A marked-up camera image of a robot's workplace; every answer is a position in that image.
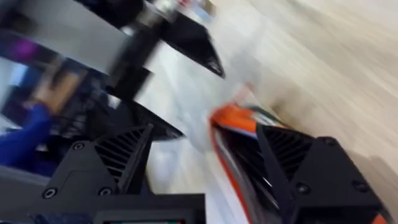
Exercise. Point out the person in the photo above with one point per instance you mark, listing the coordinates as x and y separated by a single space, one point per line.
21 140

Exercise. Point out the orange and black zip bag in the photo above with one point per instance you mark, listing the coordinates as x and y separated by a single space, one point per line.
239 146

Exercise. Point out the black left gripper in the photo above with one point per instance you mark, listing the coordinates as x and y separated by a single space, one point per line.
133 65

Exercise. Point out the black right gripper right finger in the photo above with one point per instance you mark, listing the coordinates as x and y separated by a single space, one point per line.
323 186

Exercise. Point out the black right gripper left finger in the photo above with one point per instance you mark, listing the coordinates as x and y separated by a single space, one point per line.
93 168

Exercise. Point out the left wrist flat plate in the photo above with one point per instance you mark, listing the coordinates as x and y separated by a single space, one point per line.
71 34

